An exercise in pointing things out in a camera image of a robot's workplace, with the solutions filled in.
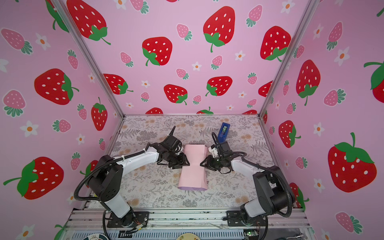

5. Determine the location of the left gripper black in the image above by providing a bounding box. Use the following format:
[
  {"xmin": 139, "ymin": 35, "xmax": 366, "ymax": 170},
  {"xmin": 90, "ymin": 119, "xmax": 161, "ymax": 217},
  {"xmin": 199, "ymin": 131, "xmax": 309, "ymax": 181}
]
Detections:
[{"xmin": 167, "ymin": 151, "xmax": 192, "ymax": 168}]

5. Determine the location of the purple wrapping paper sheet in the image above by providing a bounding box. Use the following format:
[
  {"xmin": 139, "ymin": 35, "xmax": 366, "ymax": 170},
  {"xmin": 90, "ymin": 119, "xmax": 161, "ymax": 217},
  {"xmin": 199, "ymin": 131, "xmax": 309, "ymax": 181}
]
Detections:
[{"xmin": 178, "ymin": 145, "xmax": 208, "ymax": 191}]

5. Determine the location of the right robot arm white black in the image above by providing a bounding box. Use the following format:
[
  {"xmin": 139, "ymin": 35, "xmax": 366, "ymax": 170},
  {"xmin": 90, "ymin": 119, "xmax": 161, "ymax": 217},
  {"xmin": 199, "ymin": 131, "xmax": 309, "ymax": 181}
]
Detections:
[{"xmin": 200, "ymin": 142, "xmax": 296, "ymax": 225}]

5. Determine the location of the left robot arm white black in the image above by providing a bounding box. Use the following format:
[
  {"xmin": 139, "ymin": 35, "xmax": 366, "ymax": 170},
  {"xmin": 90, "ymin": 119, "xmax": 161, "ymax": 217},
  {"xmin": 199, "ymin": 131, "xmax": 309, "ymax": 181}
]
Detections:
[{"xmin": 74, "ymin": 127, "xmax": 190, "ymax": 227}]

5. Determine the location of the blue tape dispenser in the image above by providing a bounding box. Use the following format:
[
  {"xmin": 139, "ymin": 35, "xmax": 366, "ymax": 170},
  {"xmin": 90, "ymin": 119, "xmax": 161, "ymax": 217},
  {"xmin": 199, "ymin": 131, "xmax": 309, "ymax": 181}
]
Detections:
[{"xmin": 218, "ymin": 123, "xmax": 230, "ymax": 144}]

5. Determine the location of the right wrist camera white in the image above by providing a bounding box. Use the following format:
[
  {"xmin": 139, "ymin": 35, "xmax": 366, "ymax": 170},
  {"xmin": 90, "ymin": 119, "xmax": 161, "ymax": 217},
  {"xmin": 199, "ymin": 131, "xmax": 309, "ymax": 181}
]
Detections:
[{"xmin": 209, "ymin": 146, "xmax": 219, "ymax": 158}]

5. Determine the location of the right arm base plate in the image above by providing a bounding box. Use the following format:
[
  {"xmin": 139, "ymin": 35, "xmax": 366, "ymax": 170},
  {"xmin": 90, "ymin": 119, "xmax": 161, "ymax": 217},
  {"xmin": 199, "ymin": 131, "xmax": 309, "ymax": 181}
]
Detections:
[{"xmin": 222, "ymin": 211, "xmax": 267, "ymax": 227}]

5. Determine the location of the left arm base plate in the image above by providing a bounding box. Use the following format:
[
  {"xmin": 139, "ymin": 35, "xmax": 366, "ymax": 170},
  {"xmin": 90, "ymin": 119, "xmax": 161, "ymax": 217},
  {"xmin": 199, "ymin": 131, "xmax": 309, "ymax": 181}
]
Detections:
[{"xmin": 107, "ymin": 212, "xmax": 150, "ymax": 228}]

